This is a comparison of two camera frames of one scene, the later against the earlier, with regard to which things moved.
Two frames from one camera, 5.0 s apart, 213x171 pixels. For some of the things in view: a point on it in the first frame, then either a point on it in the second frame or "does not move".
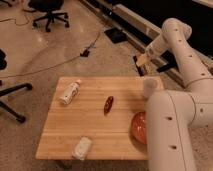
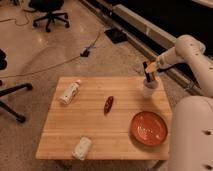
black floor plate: (116, 35) does not move
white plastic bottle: (70, 92) does not move
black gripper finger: (137, 67) to (146, 75)
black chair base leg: (3, 105) does not move
